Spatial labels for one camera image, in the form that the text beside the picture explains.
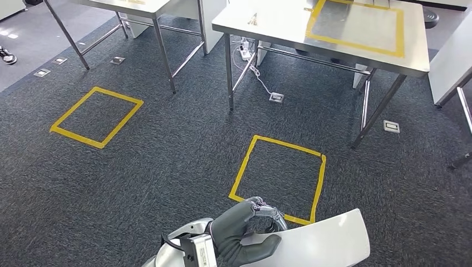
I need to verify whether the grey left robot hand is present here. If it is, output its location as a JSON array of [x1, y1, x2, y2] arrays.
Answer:
[[210, 196, 288, 267]]

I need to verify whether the white curved panel part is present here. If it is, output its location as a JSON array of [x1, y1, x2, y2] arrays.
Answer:
[[239, 209, 371, 267]]

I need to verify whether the stainless steel workbench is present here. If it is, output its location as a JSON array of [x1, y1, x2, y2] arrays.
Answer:
[[212, 0, 431, 150]]

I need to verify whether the yellow floor tape square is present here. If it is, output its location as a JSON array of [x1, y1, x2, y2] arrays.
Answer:
[[228, 135, 327, 226], [49, 86, 145, 150]]

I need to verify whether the white power strip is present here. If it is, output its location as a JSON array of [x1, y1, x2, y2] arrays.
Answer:
[[239, 38, 253, 62]]

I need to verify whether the yellow tape rectangle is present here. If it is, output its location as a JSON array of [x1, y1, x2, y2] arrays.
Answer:
[[305, 0, 405, 58]]

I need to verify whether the person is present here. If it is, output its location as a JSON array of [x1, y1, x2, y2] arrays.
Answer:
[[0, 46, 18, 66]]

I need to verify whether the black round stool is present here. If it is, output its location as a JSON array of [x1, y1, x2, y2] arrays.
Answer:
[[423, 8, 440, 30]]

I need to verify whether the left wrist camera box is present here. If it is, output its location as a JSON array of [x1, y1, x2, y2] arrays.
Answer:
[[180, 234, 218, 267]]

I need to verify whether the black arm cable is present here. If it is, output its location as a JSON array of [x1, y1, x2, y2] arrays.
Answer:
[[160, 234, 185, 255]]

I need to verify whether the white power cable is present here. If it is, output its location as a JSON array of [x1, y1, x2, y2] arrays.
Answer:
[[231, 43, 276, 96]]

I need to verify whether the steel frame table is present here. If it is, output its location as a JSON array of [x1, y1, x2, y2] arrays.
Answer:
[[43, 0, 207, 95]]

